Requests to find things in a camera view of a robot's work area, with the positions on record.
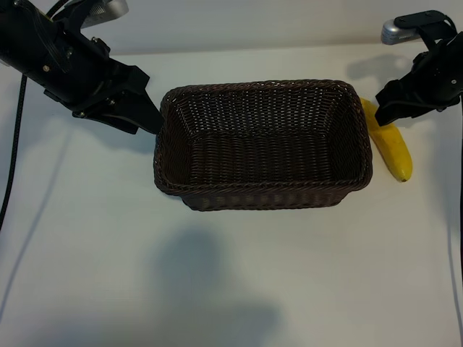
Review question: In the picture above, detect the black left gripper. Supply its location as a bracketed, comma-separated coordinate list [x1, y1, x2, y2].
[21, 14, 162, 135]

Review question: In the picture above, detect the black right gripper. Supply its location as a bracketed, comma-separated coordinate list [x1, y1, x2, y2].
[375, 30, 463, 127]

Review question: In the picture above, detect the yellow banana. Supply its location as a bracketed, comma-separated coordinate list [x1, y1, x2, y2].
[359, 98, 414, 183]

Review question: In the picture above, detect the dark brown wicker basket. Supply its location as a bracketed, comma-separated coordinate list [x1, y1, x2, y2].
[153, 79, 374, 213]

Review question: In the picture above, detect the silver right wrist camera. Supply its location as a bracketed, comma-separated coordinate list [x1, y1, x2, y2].
[380, 16, 424, 46]

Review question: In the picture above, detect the thin black camera cable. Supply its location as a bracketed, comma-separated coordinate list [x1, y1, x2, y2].
[45, 0, 72, 19]

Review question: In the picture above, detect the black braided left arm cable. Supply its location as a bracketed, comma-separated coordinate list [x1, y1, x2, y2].
[0, 72, 29, 232]

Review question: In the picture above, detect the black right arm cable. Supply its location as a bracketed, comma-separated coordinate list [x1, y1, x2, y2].
[457, 93, 463, 290]

